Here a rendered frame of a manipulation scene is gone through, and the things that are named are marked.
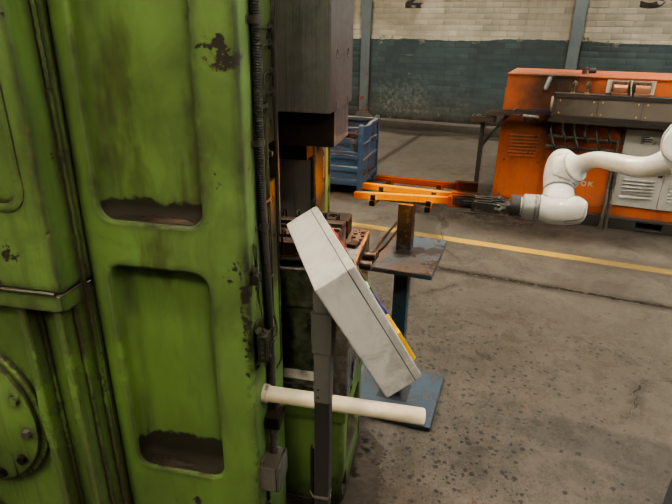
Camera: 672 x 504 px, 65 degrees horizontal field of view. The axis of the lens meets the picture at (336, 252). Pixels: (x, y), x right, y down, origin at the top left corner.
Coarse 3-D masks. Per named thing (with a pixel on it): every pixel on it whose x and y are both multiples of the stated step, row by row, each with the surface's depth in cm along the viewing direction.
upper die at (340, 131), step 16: (288, 112) 143; (336, 112) 143; (288, 128) 144; (304, 128) 144; (320, 128) 143; (336, 128) 145; (288, 144) 146; (304, 144) 145; (320, 144) 144; (336, 144) 147
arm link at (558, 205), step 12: (552, 192) 182; (564, 192) 180; (540, 204) 181; (552, 204) 179; (564, 204) 178; (576, 204) 178; (540, 216) 182; (552, 216) 180; (564, 216) 179; (576, 216) 178
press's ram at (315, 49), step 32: (288, 0) 128; (320, 0) 126; (352, 0) 150; (288, 32) 130; (320, 32) 129; (352, 32) 154; (288, 64) 133; (320, 64) 132; (288, 96) 136; (320, 96) 134
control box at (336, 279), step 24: (312, 216) 114; (312, 240) 105; (336, 240) 99; (312, 264) 96; (336, 264) 92; (336, 288) 89; (360, 288) 90; (336, 312) 91; (360, 312) 92; (384, 312) 98; (360, 336) 94; (384, 336) 95; (384, 360) 97; (408, 360) 98; (384, 384) 99; (408, 384) 101
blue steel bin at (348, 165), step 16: (352, 128) 523; (368, 128) 541; (352, 144) 530; (368, 144) 553; (336, 160) 541; (352, 160) 536; (368, 160) 562; (336, 176) 547; (352, 176) 542; (368, 176) 570
